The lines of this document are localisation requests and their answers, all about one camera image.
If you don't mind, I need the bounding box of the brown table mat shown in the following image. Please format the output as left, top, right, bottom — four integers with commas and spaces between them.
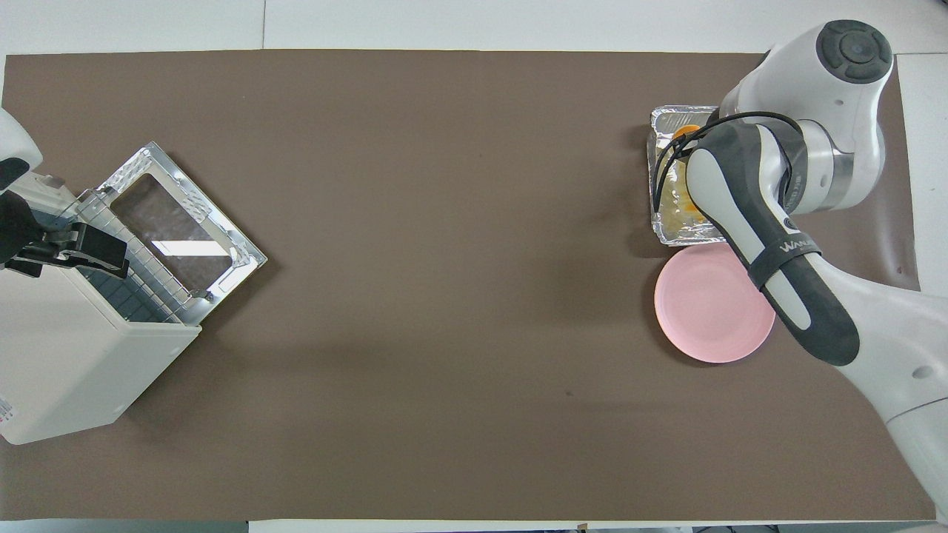
0, 50, 935, 521

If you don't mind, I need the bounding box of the aluminium foil tray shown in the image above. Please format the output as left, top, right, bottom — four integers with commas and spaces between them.
647, 105, 735, 247

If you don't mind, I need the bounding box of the glass oven door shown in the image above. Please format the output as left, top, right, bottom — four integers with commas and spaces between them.
96, 141, 268, 325

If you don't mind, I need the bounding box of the striped orange bread loaf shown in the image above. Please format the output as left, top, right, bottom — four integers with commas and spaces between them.
658, 124, 706, 227

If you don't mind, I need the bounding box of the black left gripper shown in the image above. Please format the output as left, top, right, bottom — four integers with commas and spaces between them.
0, 191, 131, 281

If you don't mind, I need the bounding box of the cream toaster oven body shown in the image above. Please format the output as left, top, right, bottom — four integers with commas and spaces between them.
0, 174, 202, 446

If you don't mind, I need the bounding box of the pink round plate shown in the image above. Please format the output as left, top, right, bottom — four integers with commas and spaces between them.
654, 244, 776, 364

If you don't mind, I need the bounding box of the oven wire rack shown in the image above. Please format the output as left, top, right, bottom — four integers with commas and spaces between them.
74, 189, 186, 324

